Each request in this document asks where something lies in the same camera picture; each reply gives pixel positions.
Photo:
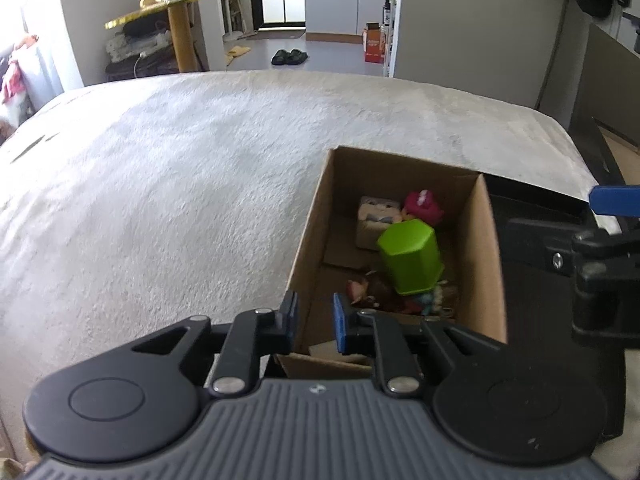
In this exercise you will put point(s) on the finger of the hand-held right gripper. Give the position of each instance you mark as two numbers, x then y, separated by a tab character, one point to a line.
540	247
612	201

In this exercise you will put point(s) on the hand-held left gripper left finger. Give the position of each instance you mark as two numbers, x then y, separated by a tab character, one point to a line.
290	322

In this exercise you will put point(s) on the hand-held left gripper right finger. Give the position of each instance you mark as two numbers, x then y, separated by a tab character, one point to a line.
341	324

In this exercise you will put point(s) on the brown-haired doll figurine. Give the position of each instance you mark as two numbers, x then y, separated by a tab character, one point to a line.
372	291

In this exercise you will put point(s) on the small colourful toy figure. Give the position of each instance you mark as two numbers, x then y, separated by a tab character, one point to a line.
432	300

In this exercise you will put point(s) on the green hexagonal container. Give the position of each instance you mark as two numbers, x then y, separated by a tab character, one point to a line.
410	255

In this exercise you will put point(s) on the grey figure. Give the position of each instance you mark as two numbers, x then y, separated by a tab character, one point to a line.
372	220

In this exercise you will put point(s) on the pink toy figure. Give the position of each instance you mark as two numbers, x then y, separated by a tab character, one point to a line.
422	206

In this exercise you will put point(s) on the brown cardboard box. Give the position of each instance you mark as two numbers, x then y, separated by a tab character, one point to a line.
400	172

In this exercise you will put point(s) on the dark grey panel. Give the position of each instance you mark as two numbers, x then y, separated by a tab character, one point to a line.
605	85

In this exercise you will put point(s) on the grey plush blanket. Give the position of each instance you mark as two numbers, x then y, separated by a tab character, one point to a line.
150	185

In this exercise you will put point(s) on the orange cardboard box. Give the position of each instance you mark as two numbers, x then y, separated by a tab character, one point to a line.
374	42

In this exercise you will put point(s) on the black slipper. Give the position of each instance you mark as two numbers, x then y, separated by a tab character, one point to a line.
297	56
280	58

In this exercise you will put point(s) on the yellow slipper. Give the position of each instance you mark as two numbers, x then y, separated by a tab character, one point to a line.
232	59
242	50

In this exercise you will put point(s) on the dark spray bottle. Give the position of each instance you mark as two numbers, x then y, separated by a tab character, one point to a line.
386	10

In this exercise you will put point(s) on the dark doormat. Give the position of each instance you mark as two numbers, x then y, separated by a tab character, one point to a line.
275	34

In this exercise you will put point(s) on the dark folded cloth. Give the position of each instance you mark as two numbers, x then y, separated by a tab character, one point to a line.
150	65

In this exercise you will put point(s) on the white fan stand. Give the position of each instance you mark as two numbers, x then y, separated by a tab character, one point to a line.
233	35

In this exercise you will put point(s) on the round gold-edged table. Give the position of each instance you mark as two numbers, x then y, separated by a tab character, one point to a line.
180	35

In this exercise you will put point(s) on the white kitchen cabinet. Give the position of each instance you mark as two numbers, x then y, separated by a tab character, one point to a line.
335	5

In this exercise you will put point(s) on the small yellow object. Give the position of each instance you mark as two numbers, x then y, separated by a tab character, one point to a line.
150	0

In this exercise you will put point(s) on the red and white cloth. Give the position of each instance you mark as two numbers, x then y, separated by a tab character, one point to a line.
15	75

